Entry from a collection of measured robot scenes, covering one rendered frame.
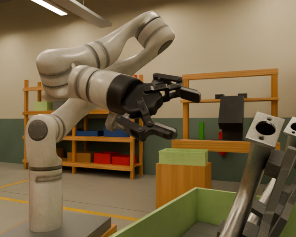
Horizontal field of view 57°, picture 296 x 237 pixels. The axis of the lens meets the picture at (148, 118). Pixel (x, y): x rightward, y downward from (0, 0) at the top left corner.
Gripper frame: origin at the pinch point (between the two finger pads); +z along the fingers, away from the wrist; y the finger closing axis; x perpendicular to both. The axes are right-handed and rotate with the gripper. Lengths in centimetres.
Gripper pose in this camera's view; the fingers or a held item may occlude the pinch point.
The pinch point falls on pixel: (185, 114)
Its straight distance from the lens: 46.6
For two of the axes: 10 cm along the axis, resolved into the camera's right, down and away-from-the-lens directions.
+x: 1.4, 6.8, 7.2
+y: 5.1, -6.7, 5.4
